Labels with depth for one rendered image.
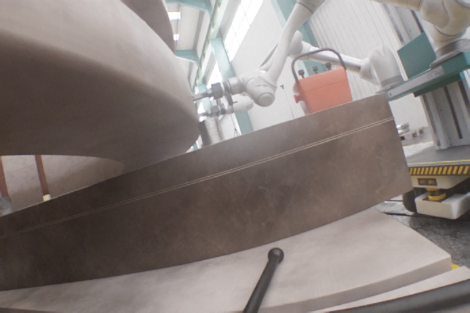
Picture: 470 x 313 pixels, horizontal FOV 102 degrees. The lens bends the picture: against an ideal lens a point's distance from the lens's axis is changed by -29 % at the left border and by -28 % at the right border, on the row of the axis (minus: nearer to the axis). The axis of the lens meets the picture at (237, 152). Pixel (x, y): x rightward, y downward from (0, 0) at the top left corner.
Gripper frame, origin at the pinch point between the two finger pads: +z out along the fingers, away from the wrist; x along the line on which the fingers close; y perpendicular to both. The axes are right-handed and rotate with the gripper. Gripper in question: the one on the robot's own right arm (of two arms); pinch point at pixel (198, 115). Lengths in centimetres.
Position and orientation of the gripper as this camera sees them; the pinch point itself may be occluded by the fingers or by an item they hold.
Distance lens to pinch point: 169.2
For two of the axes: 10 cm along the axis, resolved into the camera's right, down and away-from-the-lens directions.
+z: -9.3, 2.8, -2.4
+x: -2.1, 1.2, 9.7
